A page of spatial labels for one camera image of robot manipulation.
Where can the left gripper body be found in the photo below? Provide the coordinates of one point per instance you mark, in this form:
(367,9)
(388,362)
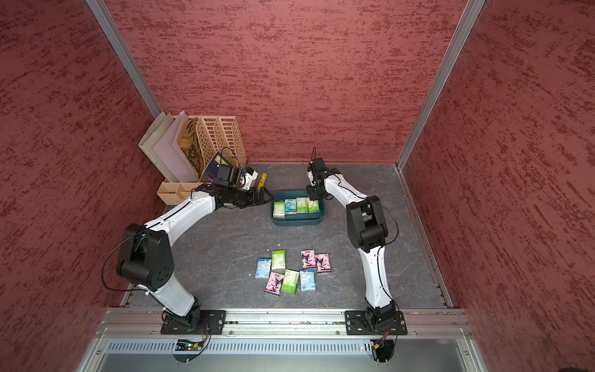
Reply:
(238,194)

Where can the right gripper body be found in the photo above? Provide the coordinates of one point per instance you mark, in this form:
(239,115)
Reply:
(317,192)

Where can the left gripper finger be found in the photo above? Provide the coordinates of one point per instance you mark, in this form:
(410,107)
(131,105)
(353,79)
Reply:
(254,204)
(263,195)

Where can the teal cartoon tissue pack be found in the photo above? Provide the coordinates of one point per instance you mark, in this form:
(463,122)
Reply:
(290,206)

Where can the blue tissue pack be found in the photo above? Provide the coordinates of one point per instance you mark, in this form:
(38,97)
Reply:
(263,270)
(307,280)

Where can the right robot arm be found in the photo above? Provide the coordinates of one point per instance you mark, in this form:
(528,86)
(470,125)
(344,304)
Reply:
(368,231)

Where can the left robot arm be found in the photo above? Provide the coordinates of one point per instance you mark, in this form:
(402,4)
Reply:
(146,260)

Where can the dark blue notebook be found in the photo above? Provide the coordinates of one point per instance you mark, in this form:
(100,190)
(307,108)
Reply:
(212,167)

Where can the beige desk file organizer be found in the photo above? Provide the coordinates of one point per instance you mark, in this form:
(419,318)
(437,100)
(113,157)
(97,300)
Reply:
(215,133)

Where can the gold patterned book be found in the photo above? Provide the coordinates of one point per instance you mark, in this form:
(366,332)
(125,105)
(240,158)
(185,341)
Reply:
(189,145)

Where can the pink Kuromi tissue pack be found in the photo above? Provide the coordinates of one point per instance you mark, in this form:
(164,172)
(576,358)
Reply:
(308,259)

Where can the pink Kuromi pack right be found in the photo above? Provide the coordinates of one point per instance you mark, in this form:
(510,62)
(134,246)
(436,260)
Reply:
(323,265)

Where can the pink folder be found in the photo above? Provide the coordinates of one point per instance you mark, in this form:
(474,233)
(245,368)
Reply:
(171,156)

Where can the green tissue pack bottom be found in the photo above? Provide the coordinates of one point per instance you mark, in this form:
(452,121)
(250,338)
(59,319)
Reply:
(290,282)

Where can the blue tissue pack bottom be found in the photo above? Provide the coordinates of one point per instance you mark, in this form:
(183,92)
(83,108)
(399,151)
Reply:
(307,280)

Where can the pink Kuromi pack bottom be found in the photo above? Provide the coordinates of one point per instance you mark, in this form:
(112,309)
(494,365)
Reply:
(274,284)

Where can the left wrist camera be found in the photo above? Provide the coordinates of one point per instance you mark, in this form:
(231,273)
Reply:
(233,177)

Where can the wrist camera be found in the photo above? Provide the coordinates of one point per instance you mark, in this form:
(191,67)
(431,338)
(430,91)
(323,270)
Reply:
(233,177)
(316,168)

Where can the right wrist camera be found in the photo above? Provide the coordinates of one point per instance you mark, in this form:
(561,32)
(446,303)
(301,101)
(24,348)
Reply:
(316,168)

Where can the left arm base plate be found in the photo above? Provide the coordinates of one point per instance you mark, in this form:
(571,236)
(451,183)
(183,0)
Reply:
(199,323)

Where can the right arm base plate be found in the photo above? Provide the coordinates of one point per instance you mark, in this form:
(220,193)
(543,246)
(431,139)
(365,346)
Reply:
(362,323)

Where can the aluminium front rail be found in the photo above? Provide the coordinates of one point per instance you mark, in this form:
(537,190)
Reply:
(296,332)

